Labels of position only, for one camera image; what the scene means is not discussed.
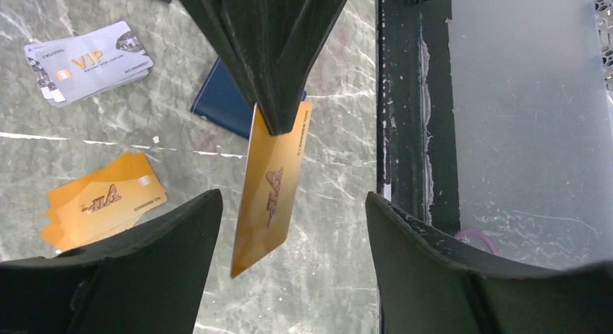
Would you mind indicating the gold VIP card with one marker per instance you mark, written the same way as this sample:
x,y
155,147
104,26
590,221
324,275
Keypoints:
x,y
272,176

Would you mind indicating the silver card stack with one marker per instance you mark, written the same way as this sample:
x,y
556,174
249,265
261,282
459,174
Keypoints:
x,y
70,69

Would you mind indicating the blue leather card holder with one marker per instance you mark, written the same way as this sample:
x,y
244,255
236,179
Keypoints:
x,y
221,102

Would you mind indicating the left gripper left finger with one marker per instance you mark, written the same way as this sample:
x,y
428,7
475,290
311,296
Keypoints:
x,y
147,279

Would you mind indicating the gold card stack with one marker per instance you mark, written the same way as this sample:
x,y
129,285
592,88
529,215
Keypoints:
x,y
103,203

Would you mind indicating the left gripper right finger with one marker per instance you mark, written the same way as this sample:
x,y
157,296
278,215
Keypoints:
x,y
429,282

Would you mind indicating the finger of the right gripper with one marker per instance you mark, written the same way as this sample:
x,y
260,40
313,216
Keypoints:
x,y
213,18
305,25

